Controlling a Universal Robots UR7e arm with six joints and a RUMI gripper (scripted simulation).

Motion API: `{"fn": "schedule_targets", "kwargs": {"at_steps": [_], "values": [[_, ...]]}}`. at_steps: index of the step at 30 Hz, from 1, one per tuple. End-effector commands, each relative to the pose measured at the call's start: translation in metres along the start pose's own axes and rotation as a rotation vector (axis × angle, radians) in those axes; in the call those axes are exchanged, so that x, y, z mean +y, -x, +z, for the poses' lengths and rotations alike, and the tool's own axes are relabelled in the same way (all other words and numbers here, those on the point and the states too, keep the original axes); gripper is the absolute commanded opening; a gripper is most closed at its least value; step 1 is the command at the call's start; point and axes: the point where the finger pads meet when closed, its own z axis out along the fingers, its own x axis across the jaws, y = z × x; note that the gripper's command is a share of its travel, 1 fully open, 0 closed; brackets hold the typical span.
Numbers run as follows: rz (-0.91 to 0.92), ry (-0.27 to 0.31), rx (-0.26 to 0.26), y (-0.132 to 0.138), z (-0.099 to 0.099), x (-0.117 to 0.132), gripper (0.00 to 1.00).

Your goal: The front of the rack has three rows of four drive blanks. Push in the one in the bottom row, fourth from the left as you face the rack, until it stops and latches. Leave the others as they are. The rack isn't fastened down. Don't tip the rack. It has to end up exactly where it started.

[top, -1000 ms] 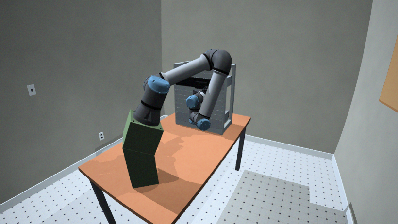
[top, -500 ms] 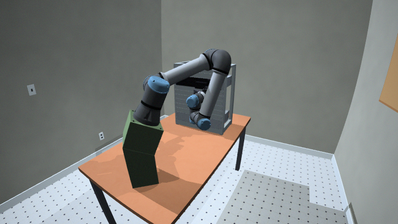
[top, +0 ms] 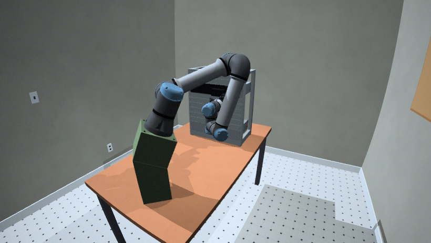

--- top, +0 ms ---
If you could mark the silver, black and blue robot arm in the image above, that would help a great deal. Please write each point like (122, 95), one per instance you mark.
(171, 94)

